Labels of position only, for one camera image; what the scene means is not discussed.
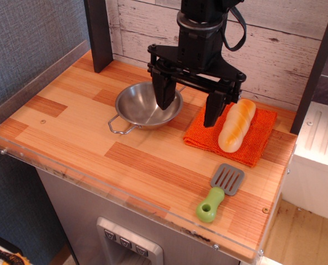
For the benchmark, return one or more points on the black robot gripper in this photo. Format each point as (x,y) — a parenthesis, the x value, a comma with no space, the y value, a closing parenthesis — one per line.
(196,62)

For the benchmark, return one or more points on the green grey toy spatula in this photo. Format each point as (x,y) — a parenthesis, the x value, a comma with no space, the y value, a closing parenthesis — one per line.
(226,181)

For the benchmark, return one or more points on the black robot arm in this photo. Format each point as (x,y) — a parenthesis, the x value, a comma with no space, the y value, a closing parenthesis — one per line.
(208,16)

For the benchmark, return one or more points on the stainless steel bowl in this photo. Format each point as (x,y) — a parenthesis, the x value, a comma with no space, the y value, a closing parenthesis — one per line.
(137,105)

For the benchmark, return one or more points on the toy bread loaf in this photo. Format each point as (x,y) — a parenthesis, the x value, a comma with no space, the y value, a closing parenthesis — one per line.
(236,125)

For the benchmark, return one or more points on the orange knitted cloth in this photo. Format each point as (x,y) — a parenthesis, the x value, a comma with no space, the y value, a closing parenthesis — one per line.
(253,143)

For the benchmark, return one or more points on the white toy sink unit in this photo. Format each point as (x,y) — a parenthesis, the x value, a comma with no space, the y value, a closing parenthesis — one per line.
(306,184)

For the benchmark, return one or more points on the silver toy fridge cabinet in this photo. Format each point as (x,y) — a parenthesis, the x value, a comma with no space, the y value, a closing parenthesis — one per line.
(78,210)

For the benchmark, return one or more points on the silver dispenser button panel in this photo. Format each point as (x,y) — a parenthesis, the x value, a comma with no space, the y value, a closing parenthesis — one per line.
(121,245)

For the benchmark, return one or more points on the clear acrylic edge guard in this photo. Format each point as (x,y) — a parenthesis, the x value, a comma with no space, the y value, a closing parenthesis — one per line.
(157,176)

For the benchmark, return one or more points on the yellow black object bottom left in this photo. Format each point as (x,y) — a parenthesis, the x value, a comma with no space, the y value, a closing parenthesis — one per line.
(13,258)

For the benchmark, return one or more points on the dark left shelf post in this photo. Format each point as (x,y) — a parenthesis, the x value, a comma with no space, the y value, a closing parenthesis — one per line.
(99,33)

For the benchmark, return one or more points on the dark shelf post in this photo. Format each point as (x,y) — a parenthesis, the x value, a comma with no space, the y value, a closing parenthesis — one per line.
(312,82)
(99,33)

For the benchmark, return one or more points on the dark right shelf post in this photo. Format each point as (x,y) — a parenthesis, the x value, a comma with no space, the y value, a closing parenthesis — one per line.
(312,82)

